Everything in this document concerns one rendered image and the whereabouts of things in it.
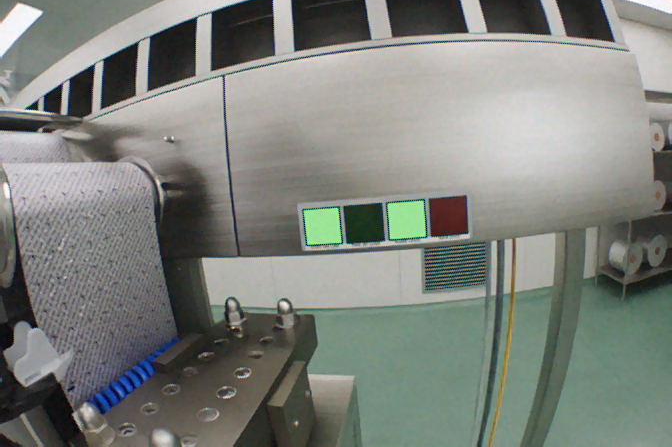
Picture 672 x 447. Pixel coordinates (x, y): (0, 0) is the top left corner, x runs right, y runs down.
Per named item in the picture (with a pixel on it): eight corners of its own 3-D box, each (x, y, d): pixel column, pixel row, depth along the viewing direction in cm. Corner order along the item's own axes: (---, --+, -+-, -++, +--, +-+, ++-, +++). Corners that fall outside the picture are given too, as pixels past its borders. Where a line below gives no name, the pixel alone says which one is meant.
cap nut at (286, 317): (273, 328, 48) (268, 302, 47) (280, 318, 51) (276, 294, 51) (295, 328, 47) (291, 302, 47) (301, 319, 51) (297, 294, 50)
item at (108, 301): (75, 414, 21) (20, 259, 20) (177, 339, 44) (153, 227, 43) (77, 415, 21) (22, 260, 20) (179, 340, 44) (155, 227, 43)
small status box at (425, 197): (301, 251, 48) (296, 204, 47) (303, 250, 48) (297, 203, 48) (473, 238, 43) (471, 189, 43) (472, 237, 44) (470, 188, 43)
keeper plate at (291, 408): (283, 463, 30) (265, 404, 29) (303, 417, 40) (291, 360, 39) (302, 466, 30) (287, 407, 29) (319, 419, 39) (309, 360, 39)
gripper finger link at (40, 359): (72, 316, 23) (4, 345, 14) (89, 366, 23) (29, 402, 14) (59, 312, 24) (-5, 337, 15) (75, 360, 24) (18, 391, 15)
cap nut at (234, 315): (221, 324, 49) (216, 299, 49) (231, 316, 53) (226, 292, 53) (240, 325, 49) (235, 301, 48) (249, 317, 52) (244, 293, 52)
